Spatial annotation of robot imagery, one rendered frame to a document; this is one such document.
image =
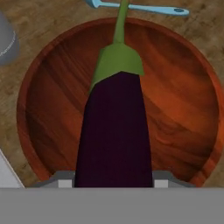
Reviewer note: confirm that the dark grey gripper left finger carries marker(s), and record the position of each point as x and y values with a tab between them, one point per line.
64	178

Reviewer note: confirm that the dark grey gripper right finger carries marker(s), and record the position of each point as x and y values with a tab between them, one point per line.
163	178

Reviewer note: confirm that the purple eggplant with green stem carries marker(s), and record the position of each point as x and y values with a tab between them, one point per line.
115	128

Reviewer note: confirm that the white sink edge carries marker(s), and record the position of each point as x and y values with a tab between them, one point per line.
6	175

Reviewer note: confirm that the brown wooden bowl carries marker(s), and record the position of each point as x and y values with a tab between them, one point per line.
180	110

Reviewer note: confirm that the grey rounded container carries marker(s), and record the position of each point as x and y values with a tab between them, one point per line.
7	43

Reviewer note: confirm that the light blue spatula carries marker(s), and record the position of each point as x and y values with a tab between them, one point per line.
163	9

